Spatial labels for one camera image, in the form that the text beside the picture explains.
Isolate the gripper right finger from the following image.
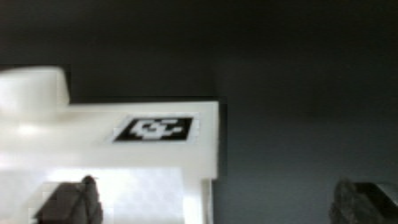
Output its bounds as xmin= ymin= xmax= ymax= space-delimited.
xmin=328 ymin=179 xmax=398 ymax=224

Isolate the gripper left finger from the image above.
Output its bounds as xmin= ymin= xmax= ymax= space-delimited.
xmin=33 ymin=175 xmax=103 ymax=224

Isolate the white drawer with knob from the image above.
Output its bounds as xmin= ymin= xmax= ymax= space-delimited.
xmin=0 ymin=66 xmax=220 ymax=224

